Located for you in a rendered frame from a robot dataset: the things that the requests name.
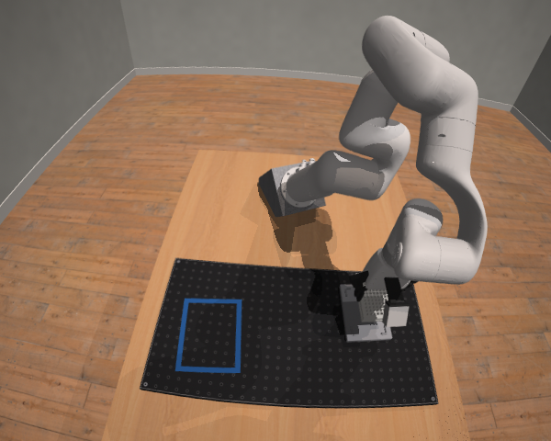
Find blue tape outline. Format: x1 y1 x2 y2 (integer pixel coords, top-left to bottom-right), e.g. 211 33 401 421
175 299 242 373

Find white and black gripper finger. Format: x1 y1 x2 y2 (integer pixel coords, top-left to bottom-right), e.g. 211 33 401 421
401 281 417 292
349 270 369 301

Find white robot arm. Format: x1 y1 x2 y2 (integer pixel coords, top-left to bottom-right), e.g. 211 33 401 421
280 16 488 327

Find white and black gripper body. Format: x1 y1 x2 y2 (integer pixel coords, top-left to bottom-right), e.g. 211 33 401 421
363 248 410 290

